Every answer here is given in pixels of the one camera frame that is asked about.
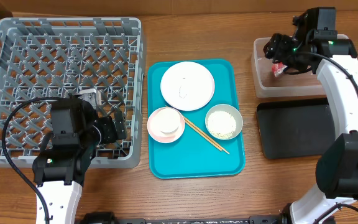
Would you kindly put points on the pink small bowl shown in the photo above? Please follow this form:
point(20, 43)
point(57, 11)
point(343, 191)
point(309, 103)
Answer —
point(164, 138)

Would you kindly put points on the grey dishwasher rack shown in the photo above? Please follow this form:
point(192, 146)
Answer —
point(56, 57)

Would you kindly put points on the black tray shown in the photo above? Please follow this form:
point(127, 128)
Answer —
point(295, 128)

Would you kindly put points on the grey bowl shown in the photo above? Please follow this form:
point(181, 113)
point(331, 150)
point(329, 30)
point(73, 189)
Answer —
point(233, 111)

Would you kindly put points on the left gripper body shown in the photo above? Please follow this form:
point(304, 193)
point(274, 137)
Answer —
point(105, 130)

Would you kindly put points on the large white plate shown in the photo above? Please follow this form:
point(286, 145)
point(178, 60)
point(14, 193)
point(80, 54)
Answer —
point(187, 86)

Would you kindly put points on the white rice pile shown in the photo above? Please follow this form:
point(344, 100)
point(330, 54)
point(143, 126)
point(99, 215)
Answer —
point(221, 124)

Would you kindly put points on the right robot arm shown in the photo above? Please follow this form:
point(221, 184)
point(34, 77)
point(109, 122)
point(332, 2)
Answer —
point(315, 47)

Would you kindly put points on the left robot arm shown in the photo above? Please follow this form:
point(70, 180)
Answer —
point(66, 154)

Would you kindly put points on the teal serving tray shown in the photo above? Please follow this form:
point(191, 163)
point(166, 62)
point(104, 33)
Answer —
point(191, 155)

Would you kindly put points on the white cup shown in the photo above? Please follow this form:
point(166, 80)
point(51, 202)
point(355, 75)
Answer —
point(167, 120)

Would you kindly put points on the red snack wrapper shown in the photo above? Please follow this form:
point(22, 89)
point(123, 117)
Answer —
point(278, 69)

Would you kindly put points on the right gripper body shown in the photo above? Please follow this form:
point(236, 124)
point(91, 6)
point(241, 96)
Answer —
point(272, 47)

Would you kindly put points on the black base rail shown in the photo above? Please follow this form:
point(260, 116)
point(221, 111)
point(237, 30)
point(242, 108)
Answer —
point(110, 218)

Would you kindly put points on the clear plastic bin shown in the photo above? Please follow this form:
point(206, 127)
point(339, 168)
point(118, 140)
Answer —
point(268, 86)

